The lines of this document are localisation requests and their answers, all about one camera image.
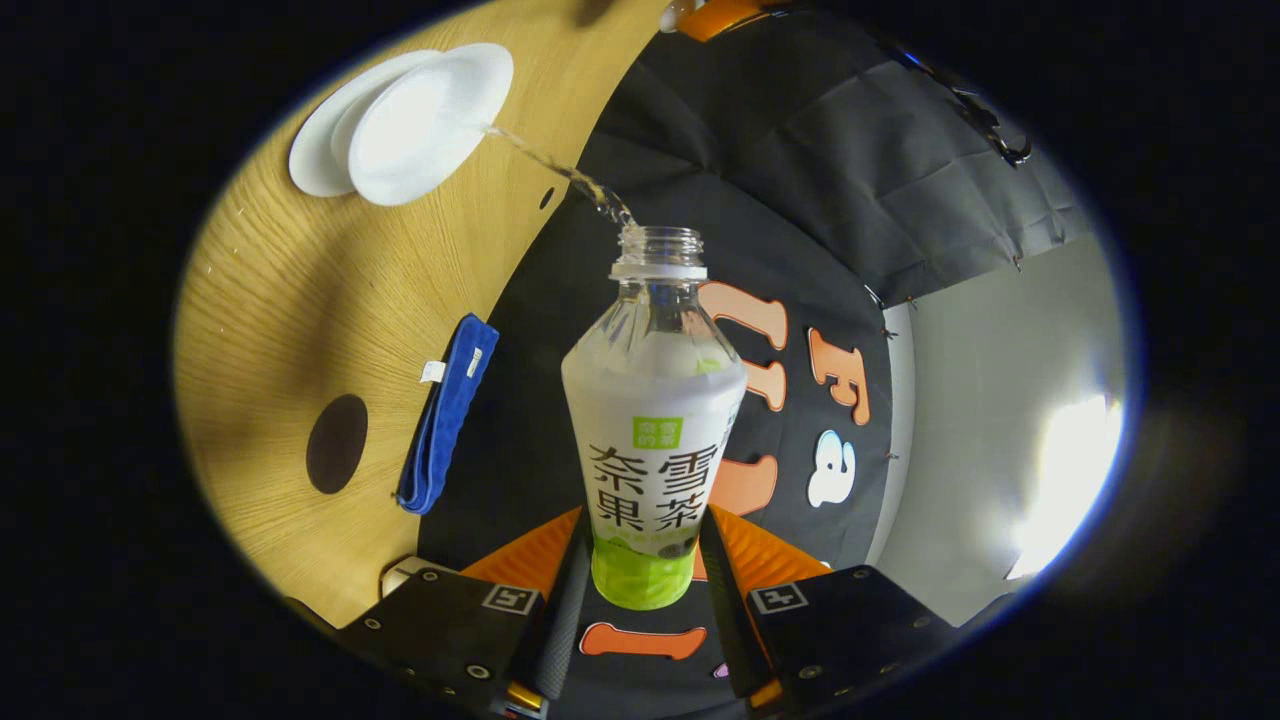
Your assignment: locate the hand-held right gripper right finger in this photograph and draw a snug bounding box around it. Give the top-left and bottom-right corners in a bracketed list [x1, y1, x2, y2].
[698, 505, 961, 714]

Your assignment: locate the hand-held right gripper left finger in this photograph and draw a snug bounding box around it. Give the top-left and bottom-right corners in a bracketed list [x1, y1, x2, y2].
[335, 505, 593, 717]

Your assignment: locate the white green water bottle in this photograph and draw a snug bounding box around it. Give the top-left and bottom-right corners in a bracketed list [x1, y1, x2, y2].
[561, 226, 749, 612]

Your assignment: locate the dark round coaster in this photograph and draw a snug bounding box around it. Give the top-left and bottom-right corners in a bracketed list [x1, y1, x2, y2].
[305, 393, 369, 496]

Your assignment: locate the white teacup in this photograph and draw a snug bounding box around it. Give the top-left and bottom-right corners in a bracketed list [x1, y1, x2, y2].
[347, 42, 515, 208]

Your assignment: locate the blue towel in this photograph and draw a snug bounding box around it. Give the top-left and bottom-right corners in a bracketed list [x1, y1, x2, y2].
[396, 313, 500, 516]

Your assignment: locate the white saucer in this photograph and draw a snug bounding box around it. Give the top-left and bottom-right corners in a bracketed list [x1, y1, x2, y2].
[288, 50, 441, 198]

